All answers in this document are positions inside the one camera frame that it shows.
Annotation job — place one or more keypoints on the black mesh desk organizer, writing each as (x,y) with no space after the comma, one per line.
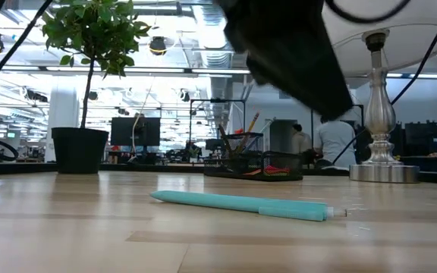
(222,168)

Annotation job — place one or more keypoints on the green leafy plant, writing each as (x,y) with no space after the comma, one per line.
(97,30)

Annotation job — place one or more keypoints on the white lamp shade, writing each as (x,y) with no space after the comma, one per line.
(393,45)

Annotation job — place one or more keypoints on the person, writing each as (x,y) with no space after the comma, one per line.
(334,144)
(301,142)

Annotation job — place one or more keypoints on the black aluminium table frame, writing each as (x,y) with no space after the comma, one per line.
(146,167)

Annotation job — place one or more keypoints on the small red marker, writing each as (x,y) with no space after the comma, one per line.
(254,172)

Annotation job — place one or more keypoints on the silver lamp base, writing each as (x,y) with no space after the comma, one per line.
(383,172)

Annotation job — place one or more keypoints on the black computer monitor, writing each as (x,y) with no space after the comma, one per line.
(127,130)

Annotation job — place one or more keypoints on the yellow pencil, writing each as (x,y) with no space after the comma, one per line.
(253,123)

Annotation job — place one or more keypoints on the black plant pot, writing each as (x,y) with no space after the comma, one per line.
(80,151)

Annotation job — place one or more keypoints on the teal pen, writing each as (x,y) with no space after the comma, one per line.
(241,203)

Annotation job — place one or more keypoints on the black storage cabinet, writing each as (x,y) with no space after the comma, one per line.
(431,144)

